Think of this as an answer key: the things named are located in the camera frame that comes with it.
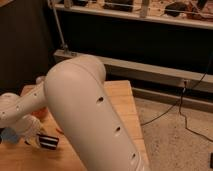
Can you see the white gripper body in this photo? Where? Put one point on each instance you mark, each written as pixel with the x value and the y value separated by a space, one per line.
pixel 28 126

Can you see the black and white eraser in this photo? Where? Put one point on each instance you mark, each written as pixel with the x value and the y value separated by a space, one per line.
pixel 48 142

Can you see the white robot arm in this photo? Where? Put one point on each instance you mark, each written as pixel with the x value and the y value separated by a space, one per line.
pixel 73 91

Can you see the red bowl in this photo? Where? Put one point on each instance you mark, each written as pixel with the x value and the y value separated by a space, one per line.
pixel 41 113

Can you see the blue cup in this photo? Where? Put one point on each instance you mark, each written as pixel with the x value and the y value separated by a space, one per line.
pixel 9 135

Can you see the orange toy carrot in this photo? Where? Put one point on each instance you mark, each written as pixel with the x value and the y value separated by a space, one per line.
pixel 59 131

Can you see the wooden table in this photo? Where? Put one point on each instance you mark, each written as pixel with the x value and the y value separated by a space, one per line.
pixel 23 157

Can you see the grey metal pole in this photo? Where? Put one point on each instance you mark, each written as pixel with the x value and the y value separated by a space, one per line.
pixel 64 45

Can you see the cluttered background shelf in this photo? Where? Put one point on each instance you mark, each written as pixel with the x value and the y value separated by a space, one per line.
pixel 189 13

